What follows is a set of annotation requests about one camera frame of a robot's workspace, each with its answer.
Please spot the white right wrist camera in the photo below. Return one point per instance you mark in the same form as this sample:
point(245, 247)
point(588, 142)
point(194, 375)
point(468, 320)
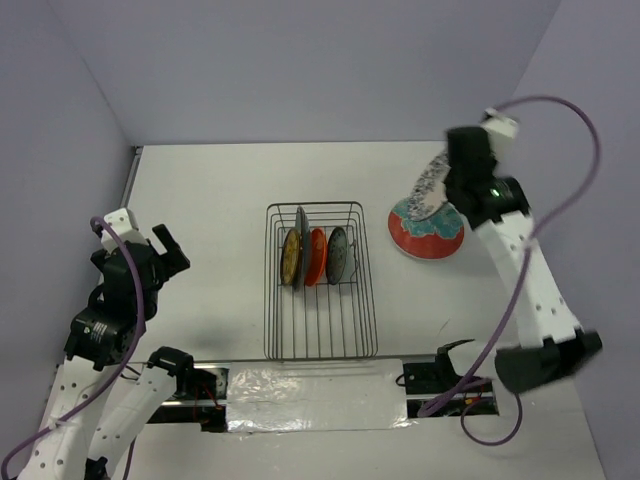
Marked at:
point(502, 131)

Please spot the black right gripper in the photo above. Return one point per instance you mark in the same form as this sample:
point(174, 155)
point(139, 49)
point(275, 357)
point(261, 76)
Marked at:
point(491, 156)

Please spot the grey plate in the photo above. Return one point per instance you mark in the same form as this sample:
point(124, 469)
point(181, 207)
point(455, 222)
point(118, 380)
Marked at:
point(302, 226)

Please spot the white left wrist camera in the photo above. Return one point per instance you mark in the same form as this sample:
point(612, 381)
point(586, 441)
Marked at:
point(123, 222)

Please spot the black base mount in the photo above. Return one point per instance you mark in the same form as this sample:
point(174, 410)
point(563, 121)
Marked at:
point(424, 381)
point(201, 401)

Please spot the red teal patterned plate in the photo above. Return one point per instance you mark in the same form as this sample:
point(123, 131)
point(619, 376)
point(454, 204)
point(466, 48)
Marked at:
point(437, 237)

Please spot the silver foil tape sheet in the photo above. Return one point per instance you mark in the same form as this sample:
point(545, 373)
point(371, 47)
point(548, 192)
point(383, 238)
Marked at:
point(281, 397)

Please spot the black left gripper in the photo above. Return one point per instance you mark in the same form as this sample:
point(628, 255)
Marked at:
point(174, 260)

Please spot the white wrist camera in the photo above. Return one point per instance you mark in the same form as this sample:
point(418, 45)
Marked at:
point(123, 222)
point(502, 131)

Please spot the yellow patterned plate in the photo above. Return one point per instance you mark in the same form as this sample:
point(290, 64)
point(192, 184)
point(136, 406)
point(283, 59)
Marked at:
point(290, 260)

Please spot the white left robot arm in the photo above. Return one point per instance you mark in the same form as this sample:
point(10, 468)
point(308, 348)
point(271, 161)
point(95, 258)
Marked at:
point(80, 440)

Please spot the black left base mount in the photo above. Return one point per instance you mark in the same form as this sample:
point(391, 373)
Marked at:
point(201, 401)

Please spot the white blue floral plate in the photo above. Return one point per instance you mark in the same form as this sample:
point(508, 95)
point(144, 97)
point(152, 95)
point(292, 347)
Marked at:
point(428, 193)

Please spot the grey wire dish rack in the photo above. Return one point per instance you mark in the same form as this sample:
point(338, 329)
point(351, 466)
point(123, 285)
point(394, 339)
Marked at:
point(323, 321)

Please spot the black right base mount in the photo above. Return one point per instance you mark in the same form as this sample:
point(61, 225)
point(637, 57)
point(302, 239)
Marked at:
point(424, 381)

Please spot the orange plate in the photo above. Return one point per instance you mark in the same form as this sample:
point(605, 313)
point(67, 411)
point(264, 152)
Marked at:
point(319, 254)

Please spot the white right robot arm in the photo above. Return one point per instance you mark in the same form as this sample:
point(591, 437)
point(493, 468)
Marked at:
point(552, 343)

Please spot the dark speckled plate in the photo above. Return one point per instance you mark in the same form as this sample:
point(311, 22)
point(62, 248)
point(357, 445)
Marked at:
point(338, 248)

